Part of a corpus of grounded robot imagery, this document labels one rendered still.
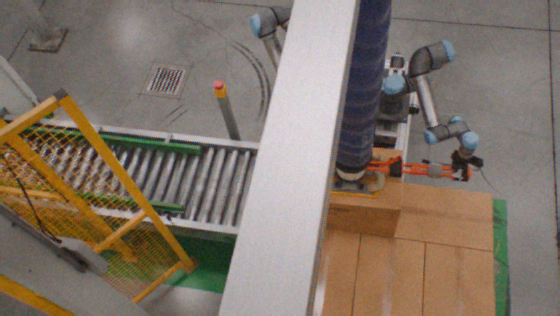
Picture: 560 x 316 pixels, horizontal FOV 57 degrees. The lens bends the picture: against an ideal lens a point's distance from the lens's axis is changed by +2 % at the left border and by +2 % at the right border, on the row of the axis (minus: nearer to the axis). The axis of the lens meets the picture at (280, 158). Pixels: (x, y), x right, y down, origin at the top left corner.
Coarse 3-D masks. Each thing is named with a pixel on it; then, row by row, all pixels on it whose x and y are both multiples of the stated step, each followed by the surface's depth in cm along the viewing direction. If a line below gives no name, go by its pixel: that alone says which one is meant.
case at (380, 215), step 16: (336, 176) 303; (368, 176) 301; (384, 176) 300; (384, 192) 295; (400, 192) 294; (336, 208) 300; (352, 208) 297; (368, 208) 294; (384, 208) 291; (400, 208) 289; (336, 224) 321; (352, 224) 317; (368, 224) 313; (384, 224) 310
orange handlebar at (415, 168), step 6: (372, 162) 290; (378, 162) 290; (366, 168) 289; (372, 168) 288; (378, 168) 288; (384, 168) 287; (414, 168) 285; (420, 168) 286; (426, 168) 286; (444, 168) 284; (414, 174) 286; (420, 174) 285; (426, 174) 284; (444, 174) 282; (450, 174) 282
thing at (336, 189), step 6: (336, 180) 300; (336, 186) 296; (360, 186) 293; (366, 186) 296; (336, 192) 296; (342, 192) 296; (348, 192) 295; (354, 192) 295; (360, 192) 294; (366, 192) 294; (372, 192) 293
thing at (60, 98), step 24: (24, 120) 198; (0, 144) 198; (96, 144) 231; (72, 168) 235; (120, 168) 253; (48, 192) 234; (24, 216) 233; (144, 216) 296; (168, 240) 332; (192, 264) 380; (0, 288) 250; (24, 288) 267; (48, 312) 291
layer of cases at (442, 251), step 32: (416, 192) 337; (448, 192) 335; (416, 224) 326; (448, 224) 324; (480, 224) 322; (352, 256) 319; (384, 256) 317; (416, 256) 315; (448, 256) 314; (480, 256) 312; (320, 288) 311; (352, 288) 309; (384, 288) 307; (416, 288) 306; (448, 288) 304; (480, 288) 302
